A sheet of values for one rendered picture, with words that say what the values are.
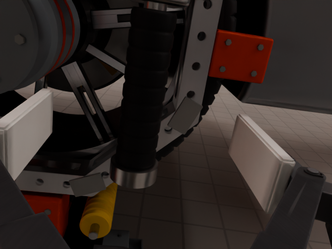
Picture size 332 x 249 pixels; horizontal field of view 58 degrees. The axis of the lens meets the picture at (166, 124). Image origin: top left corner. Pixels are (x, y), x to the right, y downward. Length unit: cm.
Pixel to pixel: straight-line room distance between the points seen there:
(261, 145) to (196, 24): 32
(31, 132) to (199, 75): 34
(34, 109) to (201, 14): 33
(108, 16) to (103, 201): 34
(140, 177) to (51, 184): 31
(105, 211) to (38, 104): 44
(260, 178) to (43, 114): 12
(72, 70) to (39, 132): 40
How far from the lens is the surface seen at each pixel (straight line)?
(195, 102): 48
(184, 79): 47
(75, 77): 58
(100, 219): 59
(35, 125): 17
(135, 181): 26
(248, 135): 18
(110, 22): 56
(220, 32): 47
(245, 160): 18
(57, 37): 37
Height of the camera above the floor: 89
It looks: 20 degrees down
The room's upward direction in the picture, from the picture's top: 9 degrees clockwise
